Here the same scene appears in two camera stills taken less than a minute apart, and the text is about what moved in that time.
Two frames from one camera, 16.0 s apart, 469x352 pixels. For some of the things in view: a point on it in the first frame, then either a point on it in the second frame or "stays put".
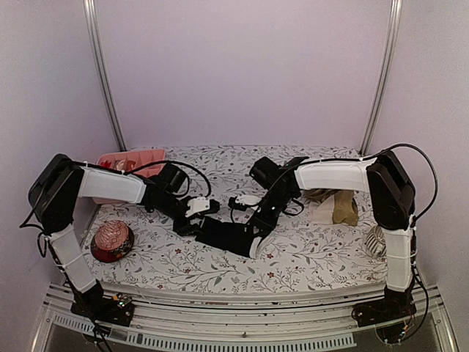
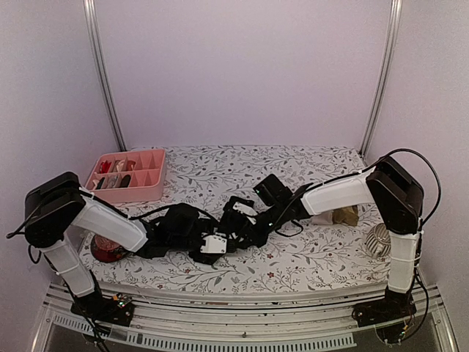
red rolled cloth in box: (106, 164) stays put
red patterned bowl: (111, 241) stays put
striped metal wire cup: (376, 243) stays put
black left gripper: (186, 228) to (205, 225)
